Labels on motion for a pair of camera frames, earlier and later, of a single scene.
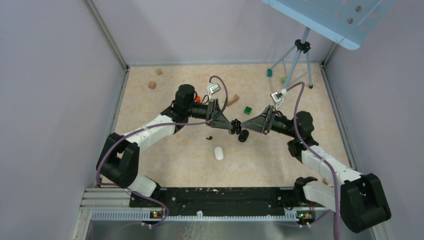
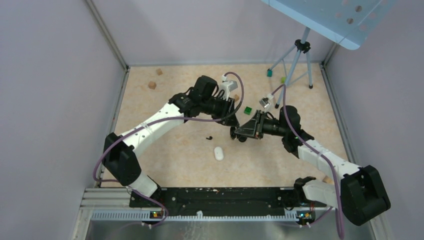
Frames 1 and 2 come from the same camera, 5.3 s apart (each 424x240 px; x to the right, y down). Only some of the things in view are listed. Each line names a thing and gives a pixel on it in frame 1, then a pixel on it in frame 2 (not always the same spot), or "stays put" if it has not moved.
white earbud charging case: x=218 y=153 stays put
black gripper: x=275 y=97 -> x=265 y=102
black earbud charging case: x=243 y=135 stays put
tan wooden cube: x=152 y=85 stays put
